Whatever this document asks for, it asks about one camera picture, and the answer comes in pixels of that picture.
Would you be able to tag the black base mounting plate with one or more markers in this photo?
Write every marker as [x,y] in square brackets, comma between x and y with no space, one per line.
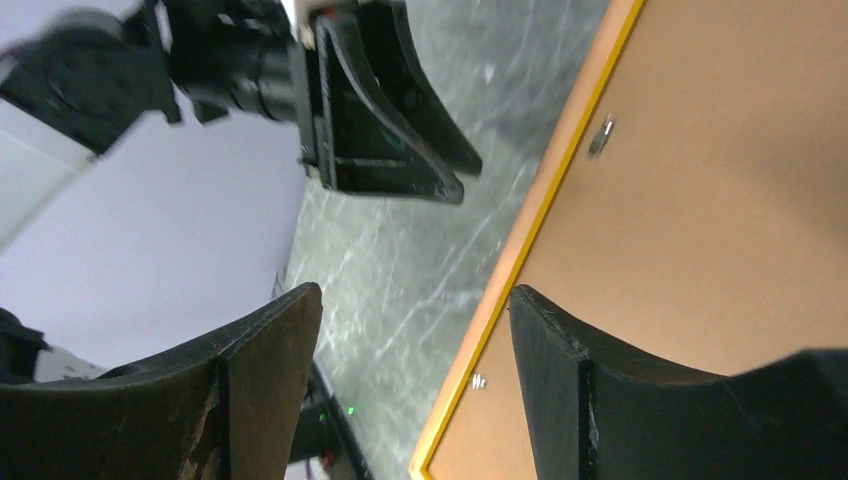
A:
[324,445]

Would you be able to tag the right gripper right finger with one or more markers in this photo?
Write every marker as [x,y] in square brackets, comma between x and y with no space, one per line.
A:
[600,408]

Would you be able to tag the brown cardboard backing board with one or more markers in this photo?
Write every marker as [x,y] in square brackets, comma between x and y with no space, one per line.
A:
[703,217]

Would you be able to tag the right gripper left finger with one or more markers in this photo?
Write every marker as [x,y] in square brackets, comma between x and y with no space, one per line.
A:
[221,406]

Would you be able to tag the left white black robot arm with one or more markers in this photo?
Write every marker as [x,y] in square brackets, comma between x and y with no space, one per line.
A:
[71,92]

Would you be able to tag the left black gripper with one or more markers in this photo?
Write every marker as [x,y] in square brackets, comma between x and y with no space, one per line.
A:
[370,123]

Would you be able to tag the yellow wooden picture frame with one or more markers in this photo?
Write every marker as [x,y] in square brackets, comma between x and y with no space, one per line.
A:
[477,427]

